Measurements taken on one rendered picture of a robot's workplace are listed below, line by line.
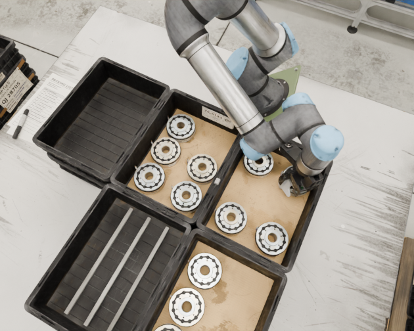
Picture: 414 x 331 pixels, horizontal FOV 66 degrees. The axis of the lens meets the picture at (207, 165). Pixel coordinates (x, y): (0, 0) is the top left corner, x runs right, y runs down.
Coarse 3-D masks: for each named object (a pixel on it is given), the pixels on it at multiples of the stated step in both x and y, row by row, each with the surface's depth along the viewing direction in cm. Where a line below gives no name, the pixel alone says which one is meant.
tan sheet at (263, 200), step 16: (240, 160) 113; (240, 176) 111; (272, 176) 111; (224, 192) 108; (240, 192) 108; (256, 192) 108; (272, 192) 108; (256, 208) 106; (272, 208) 106; (288, 208) 106; (208, 224) 104; (256, 224) 104; (288, 224) 104; (240, 240) 102; (272, 240) 102; (288, 240) 102
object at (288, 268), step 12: (300, 144) 105; (228, 168) 102; (324, 180) 100; (216, 192) 97; (312, 204) 97; (204, 216) 95; (312, 216) 95; (204, 228) 93; (228, 240) 92; (300, 240) 92; (252, 252) 91; (276, 264) 90; (288, 264) 90
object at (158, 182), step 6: (138, 168) 107; (144, 168) 107; (150, 168) 108; (156, 168) 108; (138, 174) 107; (156, 174) 107; (162, 174) 107; (138, 180) 106; (156, 180) 106; (162, 180) 106; (138, 186) 105; (144, 186) 105; (150, 186) 105; (156, 186) 105
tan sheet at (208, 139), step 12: (204, 132) 117; (216, 132) 117; (228, 132) 117; (180, 144) 115; (192, 144) 115; (204, 144) 115; (216, 144) 115; (228, 144) 115; (192, 156) 113; (216, 156) 113; (168, 168) 111; (180, 168) 111; (204, 168) 111; (132, 180) 109; (168, 180) 109; (180, 180) 110; (156, 192) 108; (168, 192) 108; (204, 192) 108; (168, 204) 106; (192, 216) 105
